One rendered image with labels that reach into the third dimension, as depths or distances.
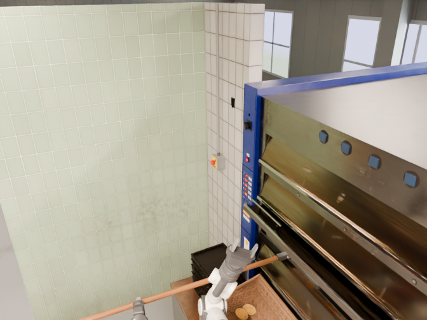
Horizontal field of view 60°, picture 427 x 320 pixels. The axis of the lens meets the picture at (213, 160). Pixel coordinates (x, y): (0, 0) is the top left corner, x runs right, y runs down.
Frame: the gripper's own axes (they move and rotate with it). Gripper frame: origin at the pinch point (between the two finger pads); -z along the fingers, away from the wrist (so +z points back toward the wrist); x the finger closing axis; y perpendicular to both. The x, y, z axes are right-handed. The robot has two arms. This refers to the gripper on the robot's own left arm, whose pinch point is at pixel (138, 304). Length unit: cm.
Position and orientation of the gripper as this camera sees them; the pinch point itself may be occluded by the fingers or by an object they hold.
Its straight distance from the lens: 209.1
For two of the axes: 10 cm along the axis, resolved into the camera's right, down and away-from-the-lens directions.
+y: 9.8, -1.0, 1.7
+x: 0.2, 9.1, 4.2
